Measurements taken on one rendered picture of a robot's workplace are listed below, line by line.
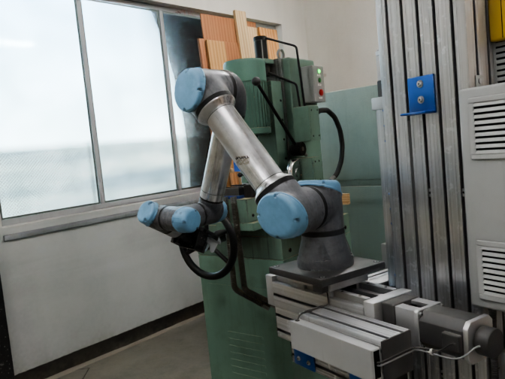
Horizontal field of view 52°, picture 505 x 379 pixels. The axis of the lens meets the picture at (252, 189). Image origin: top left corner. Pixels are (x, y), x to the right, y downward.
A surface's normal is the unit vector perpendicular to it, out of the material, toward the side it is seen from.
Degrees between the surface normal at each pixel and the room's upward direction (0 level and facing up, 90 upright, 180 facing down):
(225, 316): 90
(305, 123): 90
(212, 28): 87
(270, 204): 96
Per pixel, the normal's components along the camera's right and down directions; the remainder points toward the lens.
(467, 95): -0.82, 0.13
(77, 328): 0.75, -0.01
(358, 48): -0.66, 0.12
